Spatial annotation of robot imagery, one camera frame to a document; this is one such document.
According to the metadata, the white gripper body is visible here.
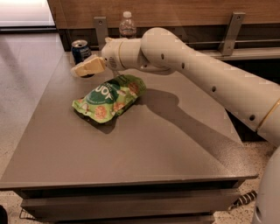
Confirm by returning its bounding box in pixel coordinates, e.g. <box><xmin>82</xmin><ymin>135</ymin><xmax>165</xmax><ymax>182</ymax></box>
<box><xmin>101</xmin><ymin>38</ymin><xmax>125</xmax><ymax>71</ymax></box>

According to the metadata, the blue pepsi can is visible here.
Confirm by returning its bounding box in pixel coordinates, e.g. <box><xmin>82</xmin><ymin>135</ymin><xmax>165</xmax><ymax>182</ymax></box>
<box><xmin>71</xmin><ymin>39</ymin><xmax>92</xmax><ymax>77</ymax></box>

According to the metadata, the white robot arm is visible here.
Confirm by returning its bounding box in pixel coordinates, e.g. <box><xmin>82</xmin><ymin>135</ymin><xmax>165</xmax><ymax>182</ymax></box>
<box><xmin>71</xmin><ymin>27</ymin><xmax>280</xmax><ymax>148</ymax></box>

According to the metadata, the clear plastic water bottle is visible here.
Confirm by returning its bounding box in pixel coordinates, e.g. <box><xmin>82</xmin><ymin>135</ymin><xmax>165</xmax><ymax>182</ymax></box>
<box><xmin>119</xmin><ymin>11</ymin><xmax>137</xmax><ymax>39</ymax></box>

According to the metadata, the green snack bag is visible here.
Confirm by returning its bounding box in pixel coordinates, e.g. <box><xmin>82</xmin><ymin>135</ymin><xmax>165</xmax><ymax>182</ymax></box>
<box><xmin>72</xmin><ymin>74</ymin><xmax>146</xmax><ymax>123</ymax></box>

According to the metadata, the grey table with drawers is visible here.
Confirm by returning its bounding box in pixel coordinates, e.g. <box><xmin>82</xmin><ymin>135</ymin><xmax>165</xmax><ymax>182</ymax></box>
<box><xmin>1</xmin><ymin>55</ymin><xmax>256</xmax><ymax>224</ymax></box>

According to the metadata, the left metal bracket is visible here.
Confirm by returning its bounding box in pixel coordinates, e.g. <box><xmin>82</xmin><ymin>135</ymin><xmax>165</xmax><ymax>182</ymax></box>
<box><xmin>94</xmin><ymin>17</ymin><xmax>109</xmax><ymax>50</ymax></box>

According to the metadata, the metal bracket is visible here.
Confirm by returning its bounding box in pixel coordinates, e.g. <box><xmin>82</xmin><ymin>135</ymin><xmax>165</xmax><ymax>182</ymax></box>
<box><xmin>94</xmin><ymin>17</ymin><xmax>109</xmax><ymax>50</ymax></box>
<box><xmin>218</xmin><ymin>12</ymin><xmax>246</xmax><ymax>57</ymax></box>

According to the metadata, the wooden wall panel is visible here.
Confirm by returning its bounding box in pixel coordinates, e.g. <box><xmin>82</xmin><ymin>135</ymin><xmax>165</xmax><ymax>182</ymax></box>
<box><xmin>47</xmin><ymin>0</ymin><xmax>280</xmax><ymax>29</ymax></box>

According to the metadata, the right metal bracket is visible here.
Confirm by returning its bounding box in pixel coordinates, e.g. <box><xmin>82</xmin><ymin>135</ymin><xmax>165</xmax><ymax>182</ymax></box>
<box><xmin>218</xmin><ymin>12</ymin><xmax>246</xmax><ymax>57</ymax></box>

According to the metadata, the black white striped cable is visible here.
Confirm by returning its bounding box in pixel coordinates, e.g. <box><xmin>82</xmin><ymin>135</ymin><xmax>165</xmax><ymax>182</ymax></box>
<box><xmin>227</xmin><ymin>190</ymin><xmax>259</xmax><ymax>211</ymax></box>

